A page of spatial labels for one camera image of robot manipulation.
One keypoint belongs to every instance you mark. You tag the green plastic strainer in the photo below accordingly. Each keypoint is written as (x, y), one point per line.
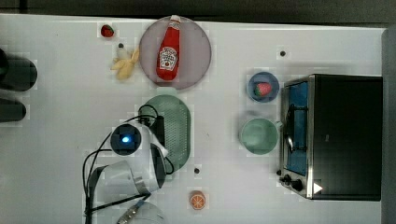
(176, 122)

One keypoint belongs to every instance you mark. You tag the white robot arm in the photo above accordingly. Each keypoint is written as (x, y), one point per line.
(139, 148)

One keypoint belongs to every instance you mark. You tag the grey round plate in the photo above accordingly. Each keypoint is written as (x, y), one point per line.
(195, 52)

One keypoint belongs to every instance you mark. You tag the plush ketchup bottle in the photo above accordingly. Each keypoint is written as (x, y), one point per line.
(169, 51)

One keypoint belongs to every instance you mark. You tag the green mug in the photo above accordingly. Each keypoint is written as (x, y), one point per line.
(260, 136)

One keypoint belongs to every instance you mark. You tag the toy strawberry in bowl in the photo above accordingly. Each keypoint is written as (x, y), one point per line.
(262, 89)

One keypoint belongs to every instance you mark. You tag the blue bowl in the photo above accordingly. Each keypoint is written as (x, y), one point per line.
(263, 77)

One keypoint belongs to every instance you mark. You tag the toy orange slice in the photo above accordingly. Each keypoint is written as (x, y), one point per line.
(197, 200)

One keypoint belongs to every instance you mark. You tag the small toy strawberry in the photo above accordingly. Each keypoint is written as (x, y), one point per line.
(107, 31)

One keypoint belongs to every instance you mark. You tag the black toaster oven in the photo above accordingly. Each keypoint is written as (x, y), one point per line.
(331, 137)

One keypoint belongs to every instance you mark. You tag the black cylindrical holder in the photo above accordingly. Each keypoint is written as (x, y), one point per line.
(11, 110)
(16, 73)

